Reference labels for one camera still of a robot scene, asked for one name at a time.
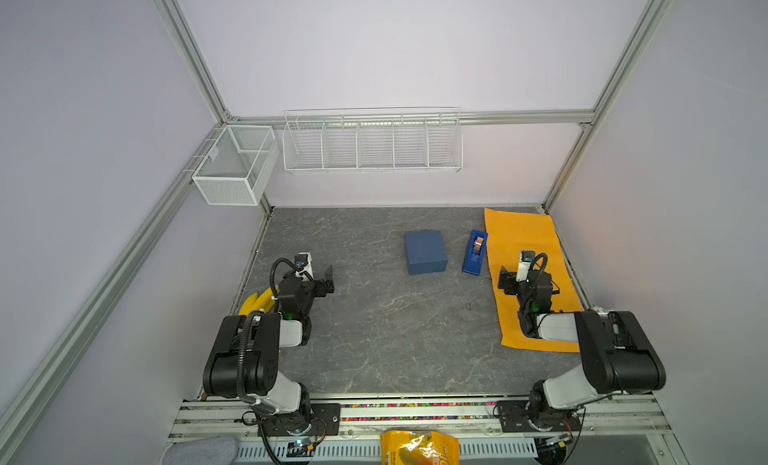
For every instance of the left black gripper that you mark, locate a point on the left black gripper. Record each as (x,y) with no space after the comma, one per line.
(321,287)

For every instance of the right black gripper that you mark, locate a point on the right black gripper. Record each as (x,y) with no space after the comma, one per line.
(511,284)

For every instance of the dark blue gift box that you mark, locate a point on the dark blue gift box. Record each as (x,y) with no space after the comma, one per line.
(425,252)

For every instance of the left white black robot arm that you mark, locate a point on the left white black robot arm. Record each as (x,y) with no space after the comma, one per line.
(243,362)

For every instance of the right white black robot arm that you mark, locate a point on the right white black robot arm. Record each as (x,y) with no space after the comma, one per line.
(616,355)

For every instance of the blue tape dispenser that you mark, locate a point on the blue tape dispenser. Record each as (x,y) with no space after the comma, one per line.
(475,253)

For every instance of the yellow banana bunch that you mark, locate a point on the yellow banana bunch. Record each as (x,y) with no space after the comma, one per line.
(261,302)

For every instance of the white mesh square basket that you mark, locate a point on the white mesh square basket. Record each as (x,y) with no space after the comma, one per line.
(238,165)

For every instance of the yellow snack bag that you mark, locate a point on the yellow snack bag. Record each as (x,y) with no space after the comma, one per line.
(400,447)

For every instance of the grey cloth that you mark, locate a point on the grey cloth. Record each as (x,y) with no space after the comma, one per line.
(220,450)

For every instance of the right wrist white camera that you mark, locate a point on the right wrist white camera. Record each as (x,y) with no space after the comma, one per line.
(526,259)

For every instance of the wrist white camera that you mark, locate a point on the wrist white camera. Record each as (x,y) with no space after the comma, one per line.
(526,259)
(303,261)

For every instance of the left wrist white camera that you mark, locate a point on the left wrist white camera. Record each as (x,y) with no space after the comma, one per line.
(303,261)

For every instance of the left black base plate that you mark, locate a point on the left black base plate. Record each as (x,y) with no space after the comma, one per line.
(316,419)

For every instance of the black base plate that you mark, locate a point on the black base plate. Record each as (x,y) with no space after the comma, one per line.
(516,416)
(316,419)

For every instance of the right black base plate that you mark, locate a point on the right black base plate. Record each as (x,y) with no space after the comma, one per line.
(516,416)

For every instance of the white wire long shelf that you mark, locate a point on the white wire long shelf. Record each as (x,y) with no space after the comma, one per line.
(373,140)

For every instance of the white slotted cable duct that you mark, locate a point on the white slotted cable duct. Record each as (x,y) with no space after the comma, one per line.
(470,451)

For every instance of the aluminium rail frame base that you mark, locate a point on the aluminium rail frame base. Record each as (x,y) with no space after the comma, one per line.
(365,416)

